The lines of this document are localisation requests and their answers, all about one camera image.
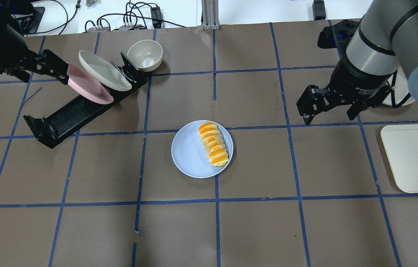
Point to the blue plate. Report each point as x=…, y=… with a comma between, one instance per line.
x=188, y=153

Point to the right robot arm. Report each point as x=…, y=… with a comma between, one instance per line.
x=371, y=51

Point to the cream plate in rack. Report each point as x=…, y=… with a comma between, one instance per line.
x=103, y=71

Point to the cream bowl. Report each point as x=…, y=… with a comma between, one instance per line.
x=146, y=55

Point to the orange striped bread roll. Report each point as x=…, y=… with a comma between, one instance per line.
x=213, y=143

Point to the pink plate in rack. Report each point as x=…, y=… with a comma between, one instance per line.
x=87, y=86

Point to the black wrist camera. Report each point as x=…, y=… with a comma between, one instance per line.
x=338, y=35

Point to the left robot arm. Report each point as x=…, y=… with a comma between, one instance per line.
x=10, y=36

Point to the white rectangular tray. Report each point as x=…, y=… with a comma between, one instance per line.
x=401, y=147

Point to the aluminium frame post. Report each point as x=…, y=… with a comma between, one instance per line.
x=210, y=15

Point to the black dish rack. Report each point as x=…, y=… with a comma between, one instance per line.
x=77, y=113

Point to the black power adapter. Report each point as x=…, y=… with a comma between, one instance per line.
x=319, y=10

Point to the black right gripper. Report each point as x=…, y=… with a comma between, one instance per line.
x=357, y=82

